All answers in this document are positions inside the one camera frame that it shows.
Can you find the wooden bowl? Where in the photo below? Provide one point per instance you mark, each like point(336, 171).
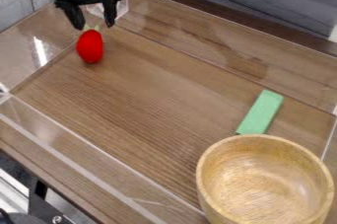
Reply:
point(260, 179)

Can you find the black metal table frame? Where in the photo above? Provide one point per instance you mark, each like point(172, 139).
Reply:
point(41, 212)

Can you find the green rectangular block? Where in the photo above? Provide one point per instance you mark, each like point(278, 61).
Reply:
point(261, 113)

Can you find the red plush strawberry toy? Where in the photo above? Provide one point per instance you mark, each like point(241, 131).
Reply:
point(89, 45)

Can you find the clear acrylic corner bracket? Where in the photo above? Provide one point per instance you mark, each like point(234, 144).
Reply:
point(96, 9)

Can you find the clear acrylic table barrier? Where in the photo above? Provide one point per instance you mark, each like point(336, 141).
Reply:
point(112, 132)

